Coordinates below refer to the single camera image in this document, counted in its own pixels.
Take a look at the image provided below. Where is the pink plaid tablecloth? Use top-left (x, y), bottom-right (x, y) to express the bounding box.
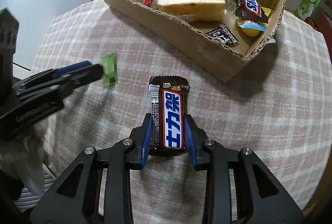
top-left (32, 0), bottom-right (331, 208)

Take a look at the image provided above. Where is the green candy packet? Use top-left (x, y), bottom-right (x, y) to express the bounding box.
top-left (101, 52), bottom-right (118, 87)

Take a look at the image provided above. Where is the white gloved hand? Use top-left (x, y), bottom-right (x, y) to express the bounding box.
top-left (1, 119), bottom-right (48, 196)

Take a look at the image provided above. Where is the green tissue box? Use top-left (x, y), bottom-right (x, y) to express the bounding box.
top-left (294, 0), bottom-right (327, 21)

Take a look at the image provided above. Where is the yellow candy wrapper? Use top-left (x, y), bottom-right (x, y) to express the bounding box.
top-left (262, 7), bottom-right (272, 17)

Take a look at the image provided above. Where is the brown cardboard box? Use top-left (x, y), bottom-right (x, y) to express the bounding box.
top-left (104, 0), bottom-right (286, 82)

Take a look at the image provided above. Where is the yellow blue candy in box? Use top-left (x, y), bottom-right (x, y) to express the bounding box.
top-left (236, 18), bottom-right (266, 37)

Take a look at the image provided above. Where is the black camera box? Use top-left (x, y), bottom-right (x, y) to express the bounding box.
top-left (0, 9), bottom-right (19, 93)

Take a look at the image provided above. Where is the black small candy packet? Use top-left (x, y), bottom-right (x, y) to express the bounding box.
top-left (206, 23), bottom-right (238, 46)

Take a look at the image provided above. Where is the brown Snickers bar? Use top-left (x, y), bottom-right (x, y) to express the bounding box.
top-left (148, 75), bottom-right (189, 157)

